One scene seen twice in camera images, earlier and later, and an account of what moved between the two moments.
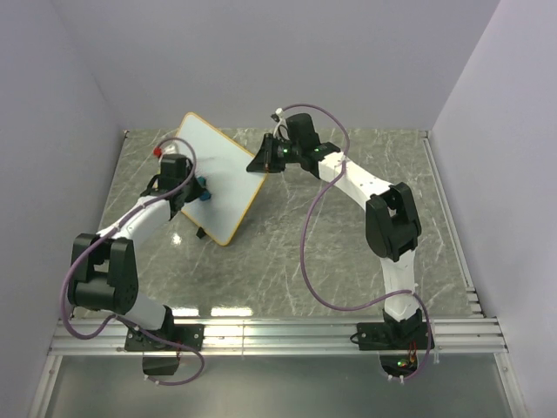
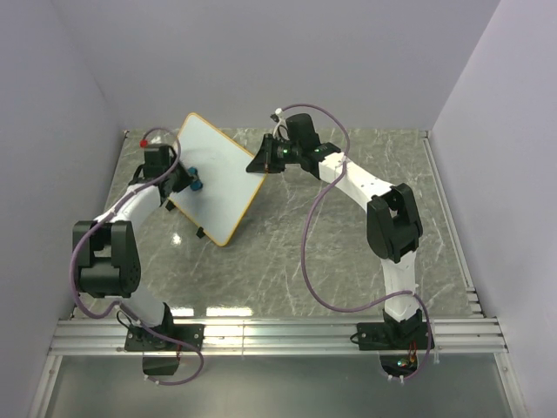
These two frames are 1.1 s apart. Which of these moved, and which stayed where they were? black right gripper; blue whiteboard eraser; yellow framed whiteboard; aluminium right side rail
Moved: blue whiteboard eraser
Stayed: yellow framed whiteboard; black right gripper; aluminium right side rail
